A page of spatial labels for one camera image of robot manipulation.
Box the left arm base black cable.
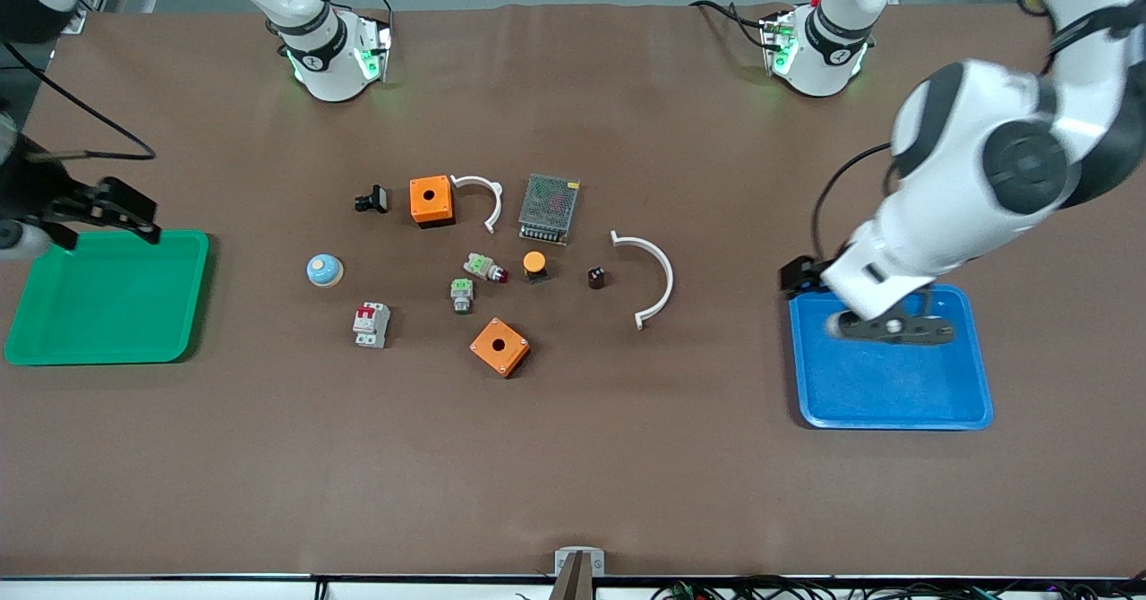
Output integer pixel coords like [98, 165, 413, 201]
[689, 0, 773, 47]

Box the large white curved clamp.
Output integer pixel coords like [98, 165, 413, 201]
[611, 230, 675, 330]

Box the green plastic tray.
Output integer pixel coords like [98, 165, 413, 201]
[4, 228, 211, 366]

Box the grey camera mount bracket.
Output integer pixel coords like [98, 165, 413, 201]
[548, 546, 607, 600]

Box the metal mesh power supply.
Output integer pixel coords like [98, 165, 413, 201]
[517, 173, 581, 247]

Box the blue plastic tray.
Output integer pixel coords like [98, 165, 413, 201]
[788, 284, 995, 431]

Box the red-headed push button switch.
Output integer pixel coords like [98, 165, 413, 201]
[463, 253, 509, 284]

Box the blue white dome button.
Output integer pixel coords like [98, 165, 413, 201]
[306, 253, 345, 289]

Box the black cable bundle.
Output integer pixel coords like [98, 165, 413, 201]
[649, 576, 1146, 600]

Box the orange box with hole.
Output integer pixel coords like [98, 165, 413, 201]
[469, 317, 532, 379]
[409, 175, 456, 229]

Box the white red circuit breaker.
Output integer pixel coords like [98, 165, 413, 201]
[353, 302, 392, 349]

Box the small white curved clamp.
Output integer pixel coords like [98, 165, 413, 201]
[450, 174, 504, 236]

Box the brown table cover sheet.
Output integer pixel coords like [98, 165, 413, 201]
[0, 2, 1146, 580]

